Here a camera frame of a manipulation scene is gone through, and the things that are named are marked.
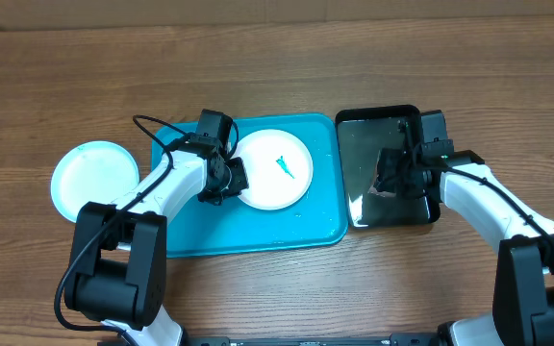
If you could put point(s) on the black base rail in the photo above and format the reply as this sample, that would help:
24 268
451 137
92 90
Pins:
406 339

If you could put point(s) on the green scrubbing sponge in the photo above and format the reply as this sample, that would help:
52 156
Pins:
376 187

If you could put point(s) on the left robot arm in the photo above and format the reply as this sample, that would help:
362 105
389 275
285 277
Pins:
116 275

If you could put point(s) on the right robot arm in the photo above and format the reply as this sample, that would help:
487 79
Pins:
522 310

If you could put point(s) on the teal plastic tray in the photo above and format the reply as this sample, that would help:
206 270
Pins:
318 218

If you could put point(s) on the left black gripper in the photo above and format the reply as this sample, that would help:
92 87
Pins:
239 183

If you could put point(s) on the light blue plate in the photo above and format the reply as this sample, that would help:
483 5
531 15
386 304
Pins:
96 171

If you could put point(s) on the pink white plate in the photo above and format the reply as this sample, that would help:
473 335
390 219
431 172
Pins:
278 166

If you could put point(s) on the black rectangular water tray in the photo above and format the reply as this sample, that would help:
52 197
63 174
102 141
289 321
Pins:
362 134

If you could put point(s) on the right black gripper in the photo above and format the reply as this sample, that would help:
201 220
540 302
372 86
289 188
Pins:
386 170

